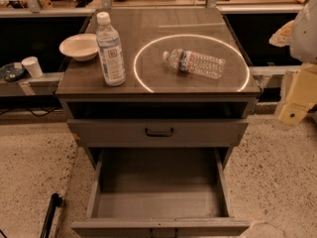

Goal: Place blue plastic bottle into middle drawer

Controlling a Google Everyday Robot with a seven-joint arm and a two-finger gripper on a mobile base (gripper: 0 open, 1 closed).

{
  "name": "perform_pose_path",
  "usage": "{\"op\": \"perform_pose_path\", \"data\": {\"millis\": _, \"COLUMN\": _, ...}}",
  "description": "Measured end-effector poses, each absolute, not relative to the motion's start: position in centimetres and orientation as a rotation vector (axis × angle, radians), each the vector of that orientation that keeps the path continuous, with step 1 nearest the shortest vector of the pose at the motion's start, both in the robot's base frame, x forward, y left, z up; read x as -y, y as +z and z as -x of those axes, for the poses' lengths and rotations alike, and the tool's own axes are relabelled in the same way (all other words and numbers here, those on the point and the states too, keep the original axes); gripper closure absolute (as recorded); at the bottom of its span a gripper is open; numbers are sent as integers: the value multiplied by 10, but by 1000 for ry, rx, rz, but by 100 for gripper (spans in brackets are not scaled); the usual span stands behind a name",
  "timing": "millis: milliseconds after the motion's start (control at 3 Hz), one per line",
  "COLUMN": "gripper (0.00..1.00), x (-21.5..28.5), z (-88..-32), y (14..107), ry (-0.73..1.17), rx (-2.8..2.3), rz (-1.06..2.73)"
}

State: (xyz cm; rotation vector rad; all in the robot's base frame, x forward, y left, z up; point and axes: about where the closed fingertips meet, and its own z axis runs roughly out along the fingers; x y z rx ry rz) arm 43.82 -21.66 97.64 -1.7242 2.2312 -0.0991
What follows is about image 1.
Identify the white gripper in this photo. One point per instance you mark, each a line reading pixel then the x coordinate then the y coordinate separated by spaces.
pixel 304 37

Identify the tall blue-label plastic bottle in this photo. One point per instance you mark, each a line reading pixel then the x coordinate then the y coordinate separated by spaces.
pixel 110 51

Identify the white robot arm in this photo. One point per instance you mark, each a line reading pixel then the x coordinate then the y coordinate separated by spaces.
pixel 300 35

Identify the clear crinkled water bottle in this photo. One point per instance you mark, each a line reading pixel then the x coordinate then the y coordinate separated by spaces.
pixel 195 63

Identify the grey drawer cabinet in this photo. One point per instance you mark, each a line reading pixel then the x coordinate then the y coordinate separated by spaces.
pixel 155 90

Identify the open middle drawer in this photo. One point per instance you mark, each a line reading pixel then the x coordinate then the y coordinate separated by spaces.
pixel 159 193

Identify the white paper bowl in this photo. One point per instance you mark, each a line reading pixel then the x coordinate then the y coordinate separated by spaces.
pixel 81 47

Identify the white paper cup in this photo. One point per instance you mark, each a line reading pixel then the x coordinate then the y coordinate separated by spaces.
pixel 33 67

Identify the dark round dish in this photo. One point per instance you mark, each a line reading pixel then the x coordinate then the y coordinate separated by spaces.
pixel 12 71

